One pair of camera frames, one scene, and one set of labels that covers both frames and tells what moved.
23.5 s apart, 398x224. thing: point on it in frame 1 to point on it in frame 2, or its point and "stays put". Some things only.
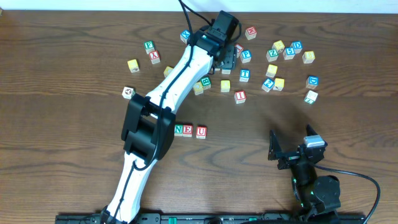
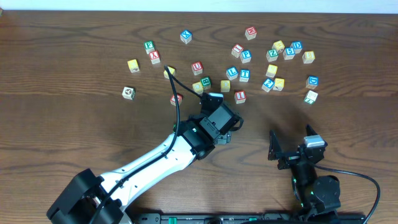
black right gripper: [292, 156] stays put
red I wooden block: [240, 97] stays put
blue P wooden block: [245, 56] stays put
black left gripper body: [229, 59] to [210, 99]
